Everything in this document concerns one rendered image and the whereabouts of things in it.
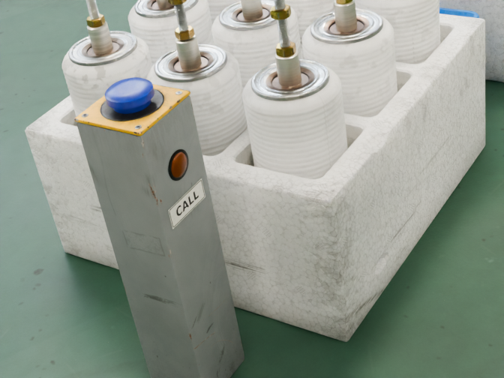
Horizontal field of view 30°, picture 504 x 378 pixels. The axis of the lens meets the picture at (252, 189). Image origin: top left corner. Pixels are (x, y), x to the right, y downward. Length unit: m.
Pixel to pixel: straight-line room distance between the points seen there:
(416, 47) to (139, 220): 0.42
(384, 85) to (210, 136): 0.19
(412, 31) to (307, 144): 0.24
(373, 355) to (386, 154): 0.20
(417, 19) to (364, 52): 0.12
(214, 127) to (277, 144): 0.09
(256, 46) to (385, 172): 0.20
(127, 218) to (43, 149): 0.28
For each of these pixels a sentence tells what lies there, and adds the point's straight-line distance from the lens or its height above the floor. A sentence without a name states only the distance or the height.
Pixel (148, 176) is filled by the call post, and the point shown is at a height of 0.27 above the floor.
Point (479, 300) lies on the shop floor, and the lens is 1.01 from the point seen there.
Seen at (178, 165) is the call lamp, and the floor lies 0.26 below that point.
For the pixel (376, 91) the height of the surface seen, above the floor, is 0.19.
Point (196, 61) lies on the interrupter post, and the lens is 0.96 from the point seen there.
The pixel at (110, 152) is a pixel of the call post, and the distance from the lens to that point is 0.78.
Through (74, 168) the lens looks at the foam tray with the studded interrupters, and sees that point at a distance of 1.06.
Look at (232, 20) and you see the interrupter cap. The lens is 1.04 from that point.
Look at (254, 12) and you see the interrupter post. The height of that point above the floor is 0.26.
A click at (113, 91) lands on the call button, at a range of 0.78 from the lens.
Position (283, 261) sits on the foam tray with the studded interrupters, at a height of 0.09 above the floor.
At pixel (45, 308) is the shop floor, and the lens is 1.10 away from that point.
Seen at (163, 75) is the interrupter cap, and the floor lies 0.25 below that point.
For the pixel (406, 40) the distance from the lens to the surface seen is 1.07.
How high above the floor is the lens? 0.68
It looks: 34 degrees down
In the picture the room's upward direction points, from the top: 10 degrees counter-clockwise
